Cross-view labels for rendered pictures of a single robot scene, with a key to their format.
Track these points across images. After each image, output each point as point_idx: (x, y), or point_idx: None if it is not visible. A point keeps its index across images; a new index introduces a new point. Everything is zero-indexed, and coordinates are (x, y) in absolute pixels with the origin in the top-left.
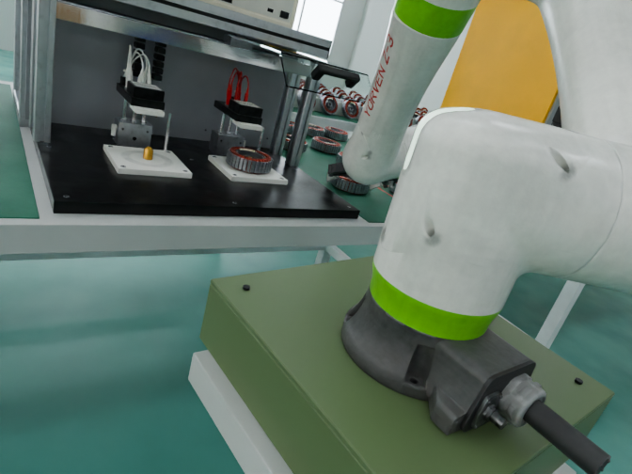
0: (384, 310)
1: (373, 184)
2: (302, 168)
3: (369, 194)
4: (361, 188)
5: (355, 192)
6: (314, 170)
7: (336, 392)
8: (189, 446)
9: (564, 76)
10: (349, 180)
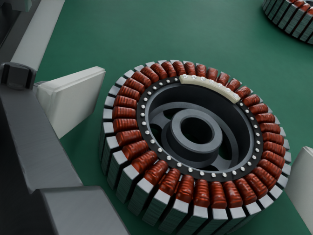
0: None
1: (304, 196)
2: (98, 15)
3: (265, 216)
4: (204, 225)
5: (161, 228)
6: (140, 28)
7: None
8: None
9: None
10: (139, 165)
